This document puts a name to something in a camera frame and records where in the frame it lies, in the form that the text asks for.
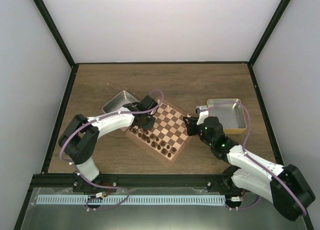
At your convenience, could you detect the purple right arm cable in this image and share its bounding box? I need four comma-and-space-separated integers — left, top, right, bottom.
199, 101, 308, 217

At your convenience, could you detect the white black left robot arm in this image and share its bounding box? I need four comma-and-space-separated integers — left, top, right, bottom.
58, 95, 161, 192

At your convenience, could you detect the yellow bear tin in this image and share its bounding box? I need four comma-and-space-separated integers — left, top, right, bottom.
206, 98, 247, 134

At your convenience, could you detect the light blue slotted cable duct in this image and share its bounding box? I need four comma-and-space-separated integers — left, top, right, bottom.
36, 194, 226, 206

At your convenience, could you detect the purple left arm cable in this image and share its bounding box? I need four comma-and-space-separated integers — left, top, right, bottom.
60, 89, 165, 212

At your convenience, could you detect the pink metal tin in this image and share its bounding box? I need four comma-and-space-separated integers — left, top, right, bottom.
102, 90, 139, 113

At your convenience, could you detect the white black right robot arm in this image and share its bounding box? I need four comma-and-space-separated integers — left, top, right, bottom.
183, 116, 316, 221

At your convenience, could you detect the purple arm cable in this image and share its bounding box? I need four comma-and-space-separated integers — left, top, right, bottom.
60, 89, 165, 212
199, 101, 308, 217

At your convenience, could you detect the black aluminium frame rail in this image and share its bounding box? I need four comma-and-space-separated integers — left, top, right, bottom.
31, 173, 238, 192

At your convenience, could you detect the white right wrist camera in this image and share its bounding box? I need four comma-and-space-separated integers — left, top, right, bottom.
195, 105, 208, 115

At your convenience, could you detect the wooden chess board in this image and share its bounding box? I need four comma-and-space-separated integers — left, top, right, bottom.
125, 101, 192, 166

